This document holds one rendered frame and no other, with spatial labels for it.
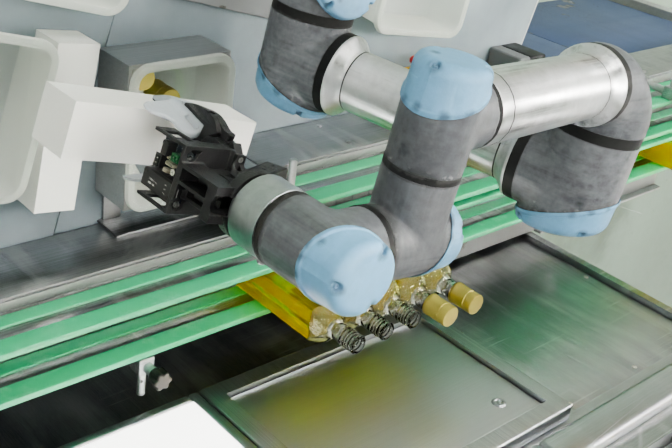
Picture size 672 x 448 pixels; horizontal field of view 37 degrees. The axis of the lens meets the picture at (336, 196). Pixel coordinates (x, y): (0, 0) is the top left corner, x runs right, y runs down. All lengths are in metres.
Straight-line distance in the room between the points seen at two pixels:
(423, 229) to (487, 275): 1.10
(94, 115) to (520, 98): 0.42
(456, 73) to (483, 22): 1.15
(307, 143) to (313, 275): 0.83
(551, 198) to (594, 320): 0.73
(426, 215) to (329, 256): 0.12
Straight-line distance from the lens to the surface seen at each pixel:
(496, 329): 1.86
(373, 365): 1.64
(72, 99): 1.03
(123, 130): 1.07
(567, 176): 1.25
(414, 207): 0.91
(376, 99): 1.35
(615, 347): 1.90
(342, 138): 1.70
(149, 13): 1.49
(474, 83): 0.88
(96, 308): 1.41
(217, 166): 1.00
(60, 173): 1.43
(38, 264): 1.47
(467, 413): 1.58
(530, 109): 1.00
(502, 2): 2.05
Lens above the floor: 1.94
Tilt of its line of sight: 39 degrees down
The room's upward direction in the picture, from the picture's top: 121 degrees clockwise
